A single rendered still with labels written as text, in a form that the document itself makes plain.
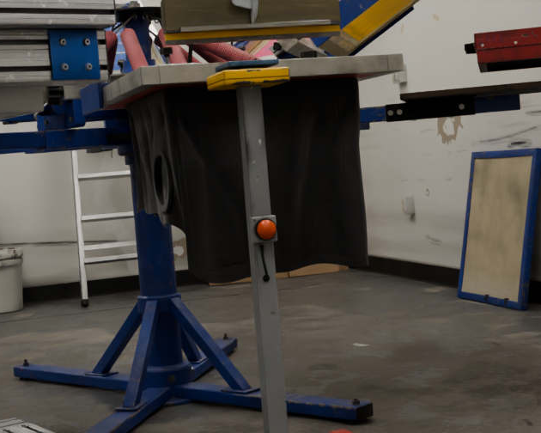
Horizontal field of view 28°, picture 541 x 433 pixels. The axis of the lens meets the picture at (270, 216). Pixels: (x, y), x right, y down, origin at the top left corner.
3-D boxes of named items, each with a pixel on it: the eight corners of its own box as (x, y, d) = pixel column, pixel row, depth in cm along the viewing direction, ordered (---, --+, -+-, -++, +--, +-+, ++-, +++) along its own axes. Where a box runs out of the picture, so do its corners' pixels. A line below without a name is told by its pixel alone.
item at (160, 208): (213, 236, 235) (201, 87, 233) (174, 240, 232) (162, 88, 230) (167, 228, 278) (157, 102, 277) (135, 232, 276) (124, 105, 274)
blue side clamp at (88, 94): (119, 106, 265) (117, 78, 265) (99, 108, 264) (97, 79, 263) (100, 114, 294) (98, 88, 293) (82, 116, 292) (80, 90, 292)
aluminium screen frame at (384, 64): (404, 70, 236) (403, 53, 236) (142, 85, 218) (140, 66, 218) (288, 99, 311) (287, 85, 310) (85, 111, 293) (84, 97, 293)
